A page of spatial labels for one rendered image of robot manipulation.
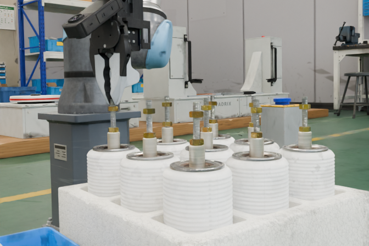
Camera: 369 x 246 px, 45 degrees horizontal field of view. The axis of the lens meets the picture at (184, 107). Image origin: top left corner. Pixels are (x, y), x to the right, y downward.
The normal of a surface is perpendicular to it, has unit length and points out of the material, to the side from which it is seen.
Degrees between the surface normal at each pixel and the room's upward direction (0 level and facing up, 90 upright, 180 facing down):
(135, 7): 90
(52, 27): 90
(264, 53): 90
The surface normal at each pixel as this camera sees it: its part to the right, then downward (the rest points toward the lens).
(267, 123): -0.79, 0.04
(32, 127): 0.70, 0.03
